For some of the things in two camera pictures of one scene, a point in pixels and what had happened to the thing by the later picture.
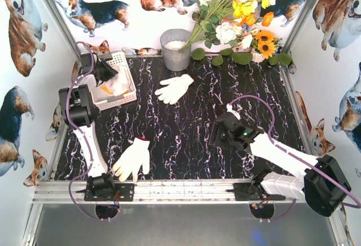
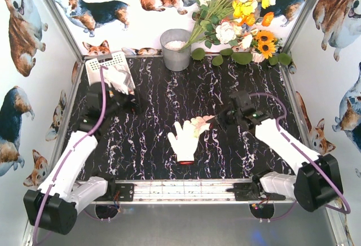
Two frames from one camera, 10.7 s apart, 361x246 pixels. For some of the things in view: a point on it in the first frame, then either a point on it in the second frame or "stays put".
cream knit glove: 174,88 → 199,124
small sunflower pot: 264,45 stays put
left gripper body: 102,71 → 127,99
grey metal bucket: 171,41 stays put
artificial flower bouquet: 228,8 stays put
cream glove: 135,156 → 185,143
